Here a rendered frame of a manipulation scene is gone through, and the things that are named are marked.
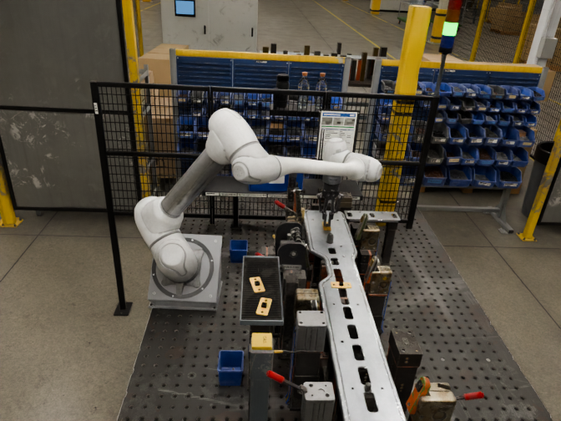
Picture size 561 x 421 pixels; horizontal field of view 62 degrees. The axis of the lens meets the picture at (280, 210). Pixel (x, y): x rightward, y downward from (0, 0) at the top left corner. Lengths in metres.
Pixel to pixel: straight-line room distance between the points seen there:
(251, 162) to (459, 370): 1.23
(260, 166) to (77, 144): 2.69
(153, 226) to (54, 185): 2.41
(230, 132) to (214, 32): 6.90
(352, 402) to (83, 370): 1.93
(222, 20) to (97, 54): 4.85
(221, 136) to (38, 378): 1.93
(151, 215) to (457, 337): 1.47
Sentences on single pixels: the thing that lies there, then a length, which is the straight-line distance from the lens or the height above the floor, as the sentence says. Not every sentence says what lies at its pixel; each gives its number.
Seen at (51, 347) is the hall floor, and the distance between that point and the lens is 3.31.
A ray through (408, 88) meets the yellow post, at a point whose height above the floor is 1.58.
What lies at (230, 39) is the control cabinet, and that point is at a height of 0.96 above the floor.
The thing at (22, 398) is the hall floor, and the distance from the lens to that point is 3.08.
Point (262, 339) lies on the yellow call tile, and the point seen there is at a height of 1.16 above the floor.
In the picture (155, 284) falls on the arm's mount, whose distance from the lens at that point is 2.29.
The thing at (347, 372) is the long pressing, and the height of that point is 1.00.
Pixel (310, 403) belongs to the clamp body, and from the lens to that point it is 1.46.
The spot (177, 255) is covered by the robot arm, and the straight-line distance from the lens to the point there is 2.01.
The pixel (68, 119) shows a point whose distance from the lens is 4.15.
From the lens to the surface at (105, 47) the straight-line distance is 3.89.
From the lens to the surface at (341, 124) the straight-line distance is 2.73.
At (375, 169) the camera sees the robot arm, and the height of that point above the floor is 1.40.
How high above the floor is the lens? 2.16
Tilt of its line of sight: 28 degrees down
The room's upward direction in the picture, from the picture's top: 3 degrees clockwise
